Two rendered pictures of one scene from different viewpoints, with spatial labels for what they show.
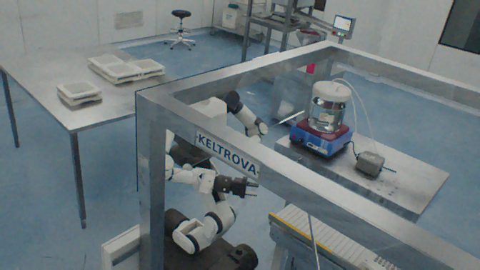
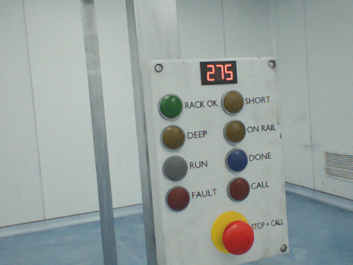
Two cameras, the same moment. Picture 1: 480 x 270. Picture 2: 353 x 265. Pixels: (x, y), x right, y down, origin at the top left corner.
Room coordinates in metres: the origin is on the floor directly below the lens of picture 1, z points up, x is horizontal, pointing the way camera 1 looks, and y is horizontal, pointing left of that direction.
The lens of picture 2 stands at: (1.33, 0.53, 1.15)
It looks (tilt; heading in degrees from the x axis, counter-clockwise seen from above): 3 degrees down; 215
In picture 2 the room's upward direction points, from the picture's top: 4 degrees counter-clockwise
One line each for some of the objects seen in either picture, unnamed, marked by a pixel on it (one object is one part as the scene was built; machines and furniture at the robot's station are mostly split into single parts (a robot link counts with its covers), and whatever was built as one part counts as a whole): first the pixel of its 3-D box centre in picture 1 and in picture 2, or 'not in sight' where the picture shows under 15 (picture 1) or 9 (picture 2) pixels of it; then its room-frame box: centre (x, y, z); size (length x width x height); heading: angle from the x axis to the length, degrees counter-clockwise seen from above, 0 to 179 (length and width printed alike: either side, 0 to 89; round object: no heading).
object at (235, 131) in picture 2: not in sight; (235, 131); (0.96, 0.37, 1.12); 0.03 x 0.01 x 0.03; 142
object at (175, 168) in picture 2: not in sight; (176, 168); (1.02, 0.32, 1.09); 0.03 x 0.01 x 0.03; 142
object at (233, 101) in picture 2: not in sight; (233, 102); (0.96, 0.37, 1.16); 0.03 x 0.01 x 0.03; 142
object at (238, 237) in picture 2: not in sight; (233, 233); (0.97, 0.36, 1.00); 0.04 x 0.04 x 0.04; 52
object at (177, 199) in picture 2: not in sight; (178, 199); (1.02, 0.32, 1.05); 0.03 x 0.01 x 0.03; 142
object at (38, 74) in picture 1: (94, 78); not in sight; (3.02, 1.28, 0.87); 1.50 x 1.10 x 0.04; 48
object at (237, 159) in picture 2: not in sight; (237, 160); (0.96, 0.37, 1.09); 0.03 x 0.01 x 0.03; 142
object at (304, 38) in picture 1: (313, 48); not in sight; (4.50, -0.73, 0.95); 0.49 x 0.36 x 0.37; 53
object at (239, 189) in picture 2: not in sight; (239, 189); (0.96, 0.37, 1.05); 0.03 x 0.01 x 0.03; 142
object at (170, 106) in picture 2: not in sight; (171, 106); (1.02, 0.32, 1.16); 0.03 x 0.01 x 0.03; 142
